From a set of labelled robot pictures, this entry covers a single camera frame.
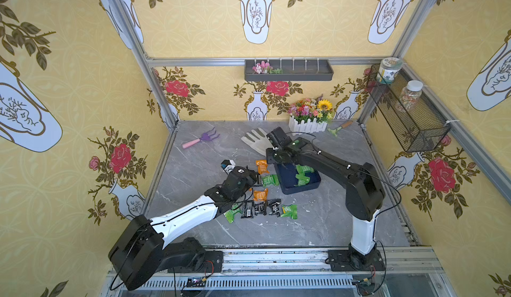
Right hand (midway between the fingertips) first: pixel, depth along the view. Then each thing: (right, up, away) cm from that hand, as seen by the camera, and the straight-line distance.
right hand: (275, 152), depth 92 cm
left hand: (-12, -8, -7) cm, 16 cm away
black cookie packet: (-13, -25, -7) cm, 29 cm away
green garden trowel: (+44, +15, +25) cm, 53 cm away
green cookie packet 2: (+6, -24, -7) cm, 26 cm away
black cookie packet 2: (-7, -23, -7) cm, 25 cm away
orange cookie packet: (-7, -19, -3) cm, 21 cm away
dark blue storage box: (+6, -10, +4) cm, 12 cm away
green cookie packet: (-20, -26, -7) cm, 34 cm away
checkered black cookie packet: (-1, -22, -5) cm, 22 cm away
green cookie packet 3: (-2, -13, +3) cm, 13 cm away
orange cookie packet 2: (-6, -8, +8) cm, 13 cm away
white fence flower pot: (+14, +13, +18) cm, 26 cm away
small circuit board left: (-31, -46, -20) cm, 59 cm away
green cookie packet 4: (+13, -13, +3) cm, 18 cm away
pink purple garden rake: (-39, +8, +24) cm, 46 cm away
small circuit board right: (+30, -45, -21) cm, 58 cm away
